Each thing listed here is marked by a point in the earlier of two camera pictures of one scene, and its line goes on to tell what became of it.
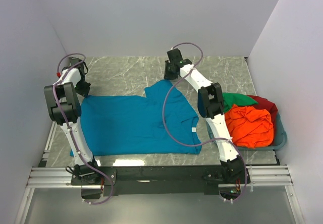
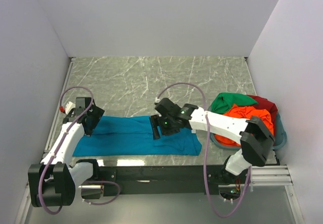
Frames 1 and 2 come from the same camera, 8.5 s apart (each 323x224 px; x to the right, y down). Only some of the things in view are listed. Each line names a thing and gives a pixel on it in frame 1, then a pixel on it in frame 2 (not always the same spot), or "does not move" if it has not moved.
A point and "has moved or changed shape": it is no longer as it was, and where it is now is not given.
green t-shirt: [229, 99] does not move
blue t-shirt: [116, 123] has moved or changed shape
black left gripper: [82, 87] to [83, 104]
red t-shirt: [264, 104] does not move
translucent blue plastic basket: [279, 140] does not move
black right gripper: [166, 75] to [154, 121]
